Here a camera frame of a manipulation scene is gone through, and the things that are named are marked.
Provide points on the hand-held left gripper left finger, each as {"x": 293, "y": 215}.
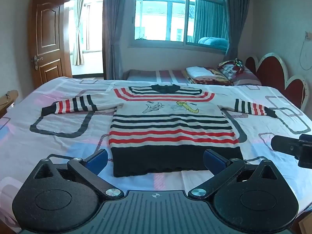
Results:
{"x": 97, "y": 161}

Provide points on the red patterned folded blanket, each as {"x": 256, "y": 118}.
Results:
{"x": 214, "y": 79}

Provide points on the grey curtain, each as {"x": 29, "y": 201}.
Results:
{"x": 115, "y": 29}
{"x": 236, "y": 22}

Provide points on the striped pillow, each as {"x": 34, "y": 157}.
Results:
{"x": 241, "y": 75}

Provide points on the bed with patterned sheet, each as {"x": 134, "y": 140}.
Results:
{"x": 61, "y": 141}

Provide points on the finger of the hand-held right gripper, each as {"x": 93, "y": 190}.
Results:
{"x": 285, "y": 145}

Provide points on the blue bedding behind window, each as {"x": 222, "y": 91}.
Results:
{"x": 213, "y": 42}

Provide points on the brown wooden door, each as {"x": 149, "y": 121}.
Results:
{"x": 47, "y": 41}

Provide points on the white folded blanket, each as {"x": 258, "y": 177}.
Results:
{"x": 198, "y": 71}

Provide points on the red and white headboard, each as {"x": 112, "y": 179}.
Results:
{"x": 270, "y": 73}

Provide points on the white sheer curtain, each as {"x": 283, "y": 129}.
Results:
{"x": 78, "y": 34}

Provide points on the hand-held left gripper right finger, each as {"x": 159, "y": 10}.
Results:
{"x": 214, "y": 162}

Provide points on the white wall socket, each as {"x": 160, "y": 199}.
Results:
{"x": 308, "y": 35}

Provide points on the green framed window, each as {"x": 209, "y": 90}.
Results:
{"x": 158, "y": 17}

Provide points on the striped knit sweater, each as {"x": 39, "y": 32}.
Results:
{"x": 170, "y": 131}

